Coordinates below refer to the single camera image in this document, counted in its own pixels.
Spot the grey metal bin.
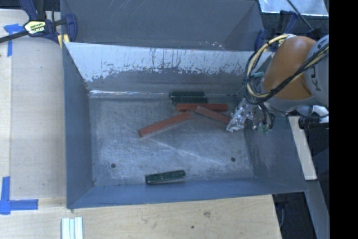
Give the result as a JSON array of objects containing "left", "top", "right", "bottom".
[{"left": 58, "top": 0, "right": 309, "bottom": 210}]

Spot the red-brown flat block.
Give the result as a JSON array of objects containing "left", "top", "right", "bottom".
[
  {"left": 194, "top": 105, "right": 233, "bottom": 125},
  {"left": 138, "top": 111, "right": 193, "bottom": 138},
  {"left": 175, "top": 103, "right": 229, "bottom": 113}
]

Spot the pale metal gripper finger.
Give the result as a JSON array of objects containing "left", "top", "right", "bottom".
[
  {"left": 230, "top": 98, "right": 253, "bottom": 121},
  {"left": 225, "top": 118, "right": 248, "bottom": 133}
]

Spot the pale wood board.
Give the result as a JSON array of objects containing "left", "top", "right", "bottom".
[{"left": 9, "top": 36, "right": 68, "bottom": 201}]

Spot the black cylinder on white bracket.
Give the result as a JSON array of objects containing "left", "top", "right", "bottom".
[{"left": 297, "top": 105, "right": 329, "bottom": 130}]

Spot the dark green flat block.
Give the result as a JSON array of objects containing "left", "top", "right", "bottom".
[
  {"left": 168, "top": 91, "right": 206, "bottom": 99},
  {"left": 171, "top": 96, "right": 209, "bottom": 106},
  {"left": 145, "top": 170, "right": 186, "bottom": 186}
]

